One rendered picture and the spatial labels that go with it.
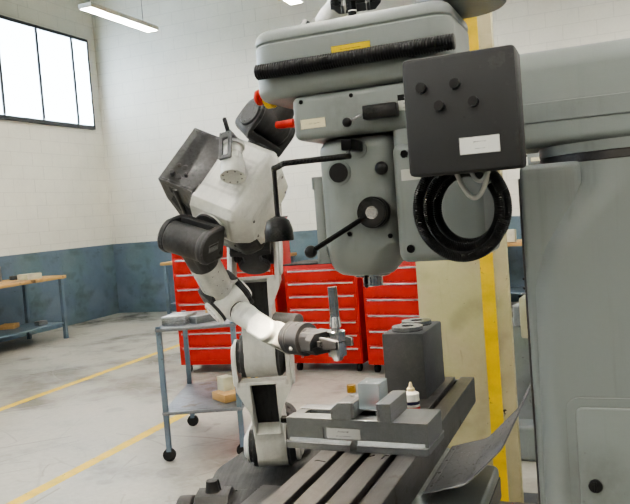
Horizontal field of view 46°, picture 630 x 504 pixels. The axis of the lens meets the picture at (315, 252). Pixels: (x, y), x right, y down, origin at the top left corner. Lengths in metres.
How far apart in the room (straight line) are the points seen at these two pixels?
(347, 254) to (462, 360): 1.92
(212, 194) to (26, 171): 9.94
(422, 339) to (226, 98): 10.32
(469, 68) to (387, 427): 0.81
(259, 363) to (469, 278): 1.38
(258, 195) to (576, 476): 1.09
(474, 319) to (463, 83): 2.25
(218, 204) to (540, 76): 0.93
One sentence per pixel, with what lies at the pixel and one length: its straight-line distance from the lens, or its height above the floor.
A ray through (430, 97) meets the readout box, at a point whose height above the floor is 1.65.
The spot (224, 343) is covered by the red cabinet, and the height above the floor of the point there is 0.29.
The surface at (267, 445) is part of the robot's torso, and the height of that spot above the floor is 0.70.
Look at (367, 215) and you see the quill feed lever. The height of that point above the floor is 1.45.
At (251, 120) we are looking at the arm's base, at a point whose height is 1.74.
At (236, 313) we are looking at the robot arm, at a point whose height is 1.19.
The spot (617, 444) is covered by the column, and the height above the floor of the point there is 0.98.
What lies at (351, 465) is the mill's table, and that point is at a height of 0.92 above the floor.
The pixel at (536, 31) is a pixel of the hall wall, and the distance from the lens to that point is 10.95.
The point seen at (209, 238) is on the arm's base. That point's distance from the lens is 2.01.
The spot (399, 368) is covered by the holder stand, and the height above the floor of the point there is 1.01.
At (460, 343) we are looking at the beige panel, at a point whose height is 0.81.
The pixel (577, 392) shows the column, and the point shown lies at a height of 1.08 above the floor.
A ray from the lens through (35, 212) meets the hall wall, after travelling 12.00.
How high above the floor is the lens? 1.46
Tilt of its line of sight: 3 degrees down
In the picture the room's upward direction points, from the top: 5 degrees counter-clockwise
